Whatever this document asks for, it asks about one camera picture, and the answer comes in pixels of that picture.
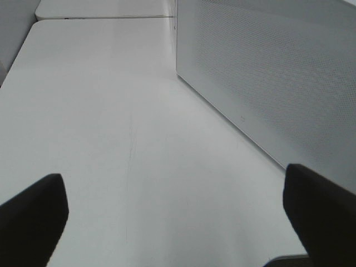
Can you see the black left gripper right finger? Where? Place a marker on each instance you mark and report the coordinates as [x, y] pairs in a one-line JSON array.
[[322, 214]]

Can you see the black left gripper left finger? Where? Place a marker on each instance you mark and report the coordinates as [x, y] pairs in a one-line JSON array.
[[33, 221]]

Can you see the white microwave door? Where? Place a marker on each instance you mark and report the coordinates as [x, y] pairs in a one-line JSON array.
[[283, 72]]

